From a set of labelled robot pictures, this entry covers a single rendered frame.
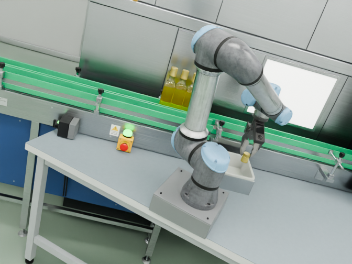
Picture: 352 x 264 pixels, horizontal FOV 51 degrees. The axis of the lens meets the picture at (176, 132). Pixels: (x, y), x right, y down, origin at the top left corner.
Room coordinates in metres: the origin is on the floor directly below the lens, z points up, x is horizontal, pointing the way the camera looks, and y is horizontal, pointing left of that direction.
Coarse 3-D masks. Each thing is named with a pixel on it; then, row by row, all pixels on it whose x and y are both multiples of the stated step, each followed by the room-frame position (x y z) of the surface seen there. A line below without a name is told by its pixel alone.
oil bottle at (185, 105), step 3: (189, 87) 1.77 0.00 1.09; (192, 87) 1.77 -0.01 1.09; (186, 90) 1.77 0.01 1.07; (189, 90) 1.76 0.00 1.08; (186, 93) 1.76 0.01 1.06; (189, 93) 1.76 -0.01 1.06; (186, 96) 1.76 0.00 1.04; (189, 96) 1.76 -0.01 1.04; (186, 99) 1.76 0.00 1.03; (189, 99) 1.76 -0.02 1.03; (183, 102) 1.76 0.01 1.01; (186, 102) 1.76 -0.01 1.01; (183, 105) 1.76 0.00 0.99; (186, 105) 1.76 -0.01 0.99; (183, 108) 1.76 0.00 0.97; (186, 108) 1.76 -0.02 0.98; (186, 111) 1.76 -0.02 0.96
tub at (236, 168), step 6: (234, 156) 1.70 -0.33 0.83; (240, 156) 1.70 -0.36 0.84; (234, 162) 1.70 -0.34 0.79; (240, 162) 1.70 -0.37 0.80; (228, 168) 1.66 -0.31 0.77; (234, 168) 1.68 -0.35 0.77; (240, 168) 1.69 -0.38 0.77; (246, 168) 1.63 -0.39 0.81; (228, 174) 1.48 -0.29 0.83; (234, 174) 1.49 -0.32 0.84; (240, 174) 1.64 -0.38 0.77; (246, 174) 1.60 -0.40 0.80; (252, 174) 1.54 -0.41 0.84; (252, 180) 1.50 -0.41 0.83
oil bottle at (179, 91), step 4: (176, 84) 1.78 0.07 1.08; (180, 84) 1.76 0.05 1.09; (184, 84) 1.77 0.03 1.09; (176, 88) 1.75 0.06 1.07; (180, 88) 1.75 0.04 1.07; (184, 88) 1.76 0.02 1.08; (176, 92) 1.75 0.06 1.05; (180, 92) 1.75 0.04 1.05; (184, 92) 1.76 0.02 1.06; (172, 96) 1.78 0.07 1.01; (176, 96) 1.75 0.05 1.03; (180, 96) 1.76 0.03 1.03; (172, 100) 1.75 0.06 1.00; (176, 100) 1.75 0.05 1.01; (180, 100) 1.76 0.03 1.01; (172, 104) 1.75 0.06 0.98; (176, 104) 1.75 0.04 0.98; (180, 104) 1.76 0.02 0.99; (180, 108) 1.76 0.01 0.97
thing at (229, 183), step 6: (222, 180) 1.48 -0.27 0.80; (228, 180) 1.48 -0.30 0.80; (234, 180) 1.49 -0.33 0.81; (240, 180) 1.49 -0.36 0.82; (246, 180) 1.49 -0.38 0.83; (222, 186) 1.48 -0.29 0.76; (228, 186) 1.49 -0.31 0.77; (234, 186) 1.49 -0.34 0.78; (240, 186) 1.49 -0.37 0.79; (246, 186) 1.50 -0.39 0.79; (240, 192) 1.49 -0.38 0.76; (246, 192) 1.50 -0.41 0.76
